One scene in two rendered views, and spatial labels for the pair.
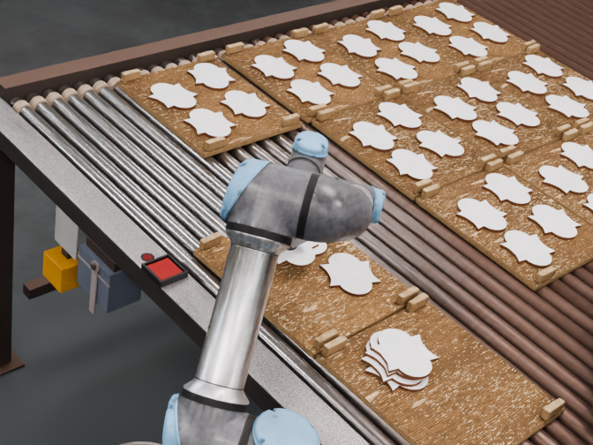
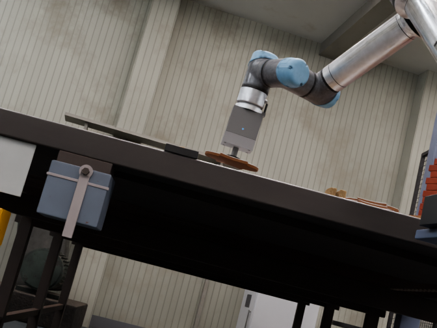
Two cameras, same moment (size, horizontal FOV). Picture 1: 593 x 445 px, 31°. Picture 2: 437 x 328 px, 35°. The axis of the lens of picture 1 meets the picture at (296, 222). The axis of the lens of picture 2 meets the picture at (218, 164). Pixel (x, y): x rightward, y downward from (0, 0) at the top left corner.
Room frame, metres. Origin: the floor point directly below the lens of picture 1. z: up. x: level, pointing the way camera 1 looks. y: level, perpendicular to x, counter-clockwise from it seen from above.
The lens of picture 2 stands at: (0.68, 1.25, 0.64)
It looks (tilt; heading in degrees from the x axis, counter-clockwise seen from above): 11 degrees up; 317
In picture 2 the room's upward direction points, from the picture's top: 15 degrees clockwise
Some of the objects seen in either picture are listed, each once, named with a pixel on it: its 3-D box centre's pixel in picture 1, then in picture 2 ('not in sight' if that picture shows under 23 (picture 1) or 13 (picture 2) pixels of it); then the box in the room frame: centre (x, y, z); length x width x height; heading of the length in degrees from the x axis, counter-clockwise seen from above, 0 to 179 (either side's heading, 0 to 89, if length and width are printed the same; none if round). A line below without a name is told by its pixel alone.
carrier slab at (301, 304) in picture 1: (306, 275); not in sight; (1.95, -0.05, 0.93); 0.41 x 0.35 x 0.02; 50
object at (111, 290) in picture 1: (108, 275); (76, 198); (2.00, 0.42, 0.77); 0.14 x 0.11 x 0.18; 49
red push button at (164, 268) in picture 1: (164, 270); not in sight; (1.87, 0.27, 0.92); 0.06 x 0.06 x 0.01; 49
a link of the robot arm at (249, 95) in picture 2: not in sight; (252, 100); (1.96, 0.00, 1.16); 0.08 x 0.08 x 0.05
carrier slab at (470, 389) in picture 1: (439, 384); not in sight; (1.69, -0.37, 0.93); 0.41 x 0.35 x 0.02; 50
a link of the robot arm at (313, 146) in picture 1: (307, 160); (261, 73); (1.95, 0.00, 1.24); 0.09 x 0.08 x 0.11; 174
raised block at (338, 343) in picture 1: (334, 345); (339, 196); (1.71, -0.13, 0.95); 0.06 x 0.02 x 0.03; 140
